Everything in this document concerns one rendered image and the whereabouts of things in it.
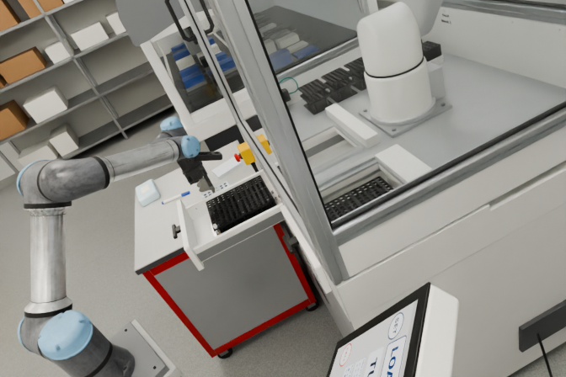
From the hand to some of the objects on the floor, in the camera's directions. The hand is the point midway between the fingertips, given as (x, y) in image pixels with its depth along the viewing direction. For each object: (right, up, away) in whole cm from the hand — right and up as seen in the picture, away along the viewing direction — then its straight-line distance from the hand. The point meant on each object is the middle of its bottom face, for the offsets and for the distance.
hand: (213, 188), depth 164 cm
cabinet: (+98, -48, +22) cm, 112 cm away
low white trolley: (+14, -62, +52) cm, 83 cm away
